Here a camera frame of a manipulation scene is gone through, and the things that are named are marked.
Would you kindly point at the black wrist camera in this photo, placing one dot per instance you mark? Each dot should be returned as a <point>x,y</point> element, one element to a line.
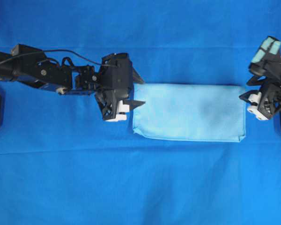
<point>264,58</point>
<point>116,72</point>

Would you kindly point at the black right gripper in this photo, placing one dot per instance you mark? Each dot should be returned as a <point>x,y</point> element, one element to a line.
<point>265,102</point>

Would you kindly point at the light blue towel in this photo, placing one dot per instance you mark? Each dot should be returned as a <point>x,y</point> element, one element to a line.
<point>189,112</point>

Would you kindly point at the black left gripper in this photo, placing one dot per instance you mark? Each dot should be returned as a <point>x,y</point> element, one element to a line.
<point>114,104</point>

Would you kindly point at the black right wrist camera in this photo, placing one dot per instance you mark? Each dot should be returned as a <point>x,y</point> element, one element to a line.
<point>264,58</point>

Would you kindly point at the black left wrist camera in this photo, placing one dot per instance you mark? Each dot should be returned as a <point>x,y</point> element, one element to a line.
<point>116,72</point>

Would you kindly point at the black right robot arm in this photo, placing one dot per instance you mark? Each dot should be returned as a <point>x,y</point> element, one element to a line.
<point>265,102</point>

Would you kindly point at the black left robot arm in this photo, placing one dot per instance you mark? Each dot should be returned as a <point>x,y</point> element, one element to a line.
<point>30,66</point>

